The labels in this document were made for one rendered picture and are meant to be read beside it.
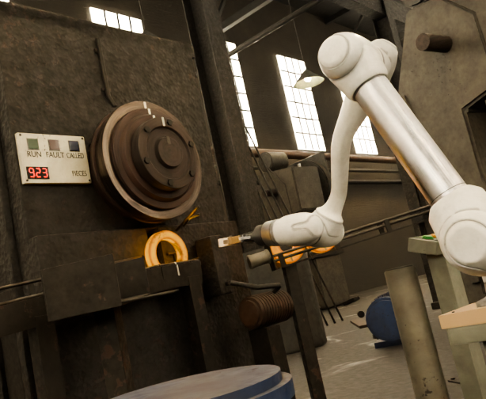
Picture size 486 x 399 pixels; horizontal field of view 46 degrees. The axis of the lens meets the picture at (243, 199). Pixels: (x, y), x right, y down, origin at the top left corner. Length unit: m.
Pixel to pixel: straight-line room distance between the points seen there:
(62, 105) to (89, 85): 0.17
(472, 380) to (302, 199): 7.99
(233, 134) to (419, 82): 2.65
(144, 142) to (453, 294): 1.24
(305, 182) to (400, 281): 8.01
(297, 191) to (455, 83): 5.95
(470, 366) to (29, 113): 1.80
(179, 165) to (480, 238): 1.21
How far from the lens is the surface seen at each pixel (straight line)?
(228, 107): 6.74
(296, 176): 10.10
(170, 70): 2.71
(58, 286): 1.61
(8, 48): 2.29
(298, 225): 1.86
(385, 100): 1.58
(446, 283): 2.26
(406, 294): 2.28
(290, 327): 4.81
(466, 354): 2.28
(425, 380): 2.32
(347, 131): 1.83
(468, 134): 4.39
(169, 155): 2.17
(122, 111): 2.23
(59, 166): 2.16
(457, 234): 1.40
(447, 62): 4.51
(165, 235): 2.21
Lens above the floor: 0.55
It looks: 9 degrees up
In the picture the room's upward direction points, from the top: 12 degrees counter-clockwise
